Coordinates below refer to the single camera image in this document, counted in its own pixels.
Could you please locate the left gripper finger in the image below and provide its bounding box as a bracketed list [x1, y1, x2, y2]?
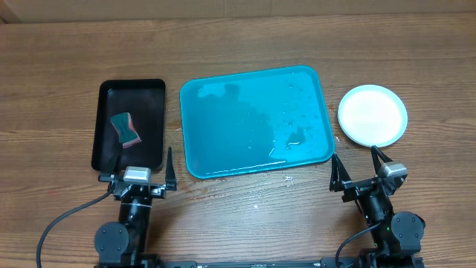
[100, 143, 123, 174]
[165, 147, 177, 185]

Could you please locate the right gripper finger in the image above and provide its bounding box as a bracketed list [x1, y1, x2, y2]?
[370, 145, 392, 173]
[330, 153, 351, 185]

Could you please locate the light blue plate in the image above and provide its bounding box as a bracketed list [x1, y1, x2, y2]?
[337, 84, 408, 147]

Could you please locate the pink green sponge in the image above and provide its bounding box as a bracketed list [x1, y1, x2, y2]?
[110, 112, 141, 149]

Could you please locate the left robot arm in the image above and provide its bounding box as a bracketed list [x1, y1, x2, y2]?
[94, 148, 177, 267]

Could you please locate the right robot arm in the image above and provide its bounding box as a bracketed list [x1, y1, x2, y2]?
[329, 145, 425, 267]

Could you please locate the black plastic tray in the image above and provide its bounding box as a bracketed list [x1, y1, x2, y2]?
[91, 79, 166, 171]

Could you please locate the teal plastic tray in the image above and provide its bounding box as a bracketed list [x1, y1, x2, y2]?
[180, 66, 335, 179]

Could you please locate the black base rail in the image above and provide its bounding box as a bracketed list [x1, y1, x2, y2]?
[94, 257, 425, 268]

